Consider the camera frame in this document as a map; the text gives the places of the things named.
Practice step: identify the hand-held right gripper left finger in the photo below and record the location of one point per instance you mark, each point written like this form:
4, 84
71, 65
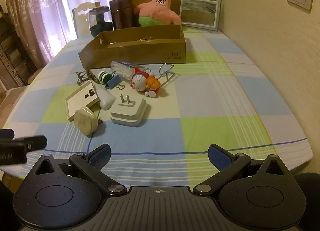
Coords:
100, 157

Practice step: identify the green white spool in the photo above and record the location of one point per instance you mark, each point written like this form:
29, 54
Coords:
103, 74

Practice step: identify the blue cat toy figure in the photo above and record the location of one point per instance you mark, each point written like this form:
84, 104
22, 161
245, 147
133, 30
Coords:
140, 82

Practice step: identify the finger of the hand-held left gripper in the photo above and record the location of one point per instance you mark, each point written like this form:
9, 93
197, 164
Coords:
36, 142
6, 133

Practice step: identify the white wall switch plate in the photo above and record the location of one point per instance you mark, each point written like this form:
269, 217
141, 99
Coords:
80, 101

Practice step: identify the white charger with prongs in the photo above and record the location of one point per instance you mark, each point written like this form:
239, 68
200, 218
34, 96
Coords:
127, 114

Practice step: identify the clear plastic box blue label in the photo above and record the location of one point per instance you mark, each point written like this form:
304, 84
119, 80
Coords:
125, 68

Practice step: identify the blue binder clip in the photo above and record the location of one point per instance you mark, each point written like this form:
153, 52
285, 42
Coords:
113, 80

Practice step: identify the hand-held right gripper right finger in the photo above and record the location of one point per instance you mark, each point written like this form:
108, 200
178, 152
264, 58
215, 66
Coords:
220, 157

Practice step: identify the brown cardboard box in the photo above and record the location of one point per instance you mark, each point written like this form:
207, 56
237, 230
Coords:
140, 53

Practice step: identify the white cone-shaped adapter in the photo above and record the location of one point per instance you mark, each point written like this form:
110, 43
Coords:
106, 99

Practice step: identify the glass jar with dark base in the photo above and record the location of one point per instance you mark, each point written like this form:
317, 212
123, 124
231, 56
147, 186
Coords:
100, 18

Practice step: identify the beige octagonal plug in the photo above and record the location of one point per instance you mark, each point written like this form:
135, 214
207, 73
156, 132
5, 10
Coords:
83, 121

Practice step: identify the pink lace curtain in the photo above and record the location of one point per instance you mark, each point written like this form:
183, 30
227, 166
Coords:
37, 8

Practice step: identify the glass picture frame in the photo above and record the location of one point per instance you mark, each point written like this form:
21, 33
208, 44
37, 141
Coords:
200, 13

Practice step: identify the pink starfish plush toy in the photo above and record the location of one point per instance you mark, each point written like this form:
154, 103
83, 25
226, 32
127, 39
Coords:
155, 8

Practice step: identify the cream wooden chair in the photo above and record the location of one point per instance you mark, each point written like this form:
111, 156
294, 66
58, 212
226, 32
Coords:
81, 18

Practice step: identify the brown metal thermos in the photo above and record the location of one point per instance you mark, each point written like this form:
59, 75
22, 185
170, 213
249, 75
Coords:
121, 13

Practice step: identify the checked tablecloth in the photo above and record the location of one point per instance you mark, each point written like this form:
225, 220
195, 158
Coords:
212, 96

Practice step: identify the dark wooden shelf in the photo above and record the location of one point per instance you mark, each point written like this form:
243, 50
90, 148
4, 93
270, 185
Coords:
10, 53

